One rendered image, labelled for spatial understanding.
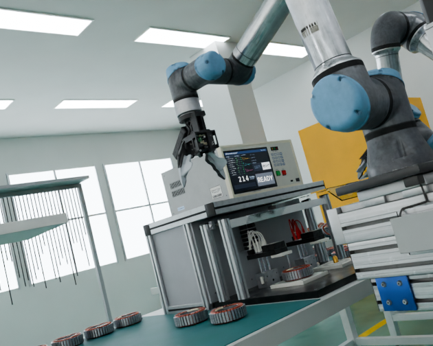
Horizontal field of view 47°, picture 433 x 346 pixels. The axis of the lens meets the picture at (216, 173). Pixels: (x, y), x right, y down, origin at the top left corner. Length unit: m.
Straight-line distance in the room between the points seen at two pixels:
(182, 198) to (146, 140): 7.71
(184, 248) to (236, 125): 4.19
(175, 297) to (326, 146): 4.07
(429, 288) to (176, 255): 1.03
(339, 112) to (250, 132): 5.07
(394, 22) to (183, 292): 1.23
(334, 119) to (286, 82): 7.43
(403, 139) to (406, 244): 0.26
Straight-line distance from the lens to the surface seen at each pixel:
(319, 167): 5.89
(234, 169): 1.88
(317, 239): 2.01
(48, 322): 8.21
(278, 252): 1.83
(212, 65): 1.35
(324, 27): 1.12
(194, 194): 2.00
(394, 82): 1.19
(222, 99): 6.15
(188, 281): 1.92
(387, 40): 1.81
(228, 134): 6.09
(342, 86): 1.04
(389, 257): 1.19
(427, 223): 0.98
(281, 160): 2.10
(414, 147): 1.15
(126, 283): 8.86
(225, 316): 1.49
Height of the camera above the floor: 1.00
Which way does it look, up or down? 7 degrees up
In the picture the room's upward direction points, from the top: 15 degrees counter-clockwise
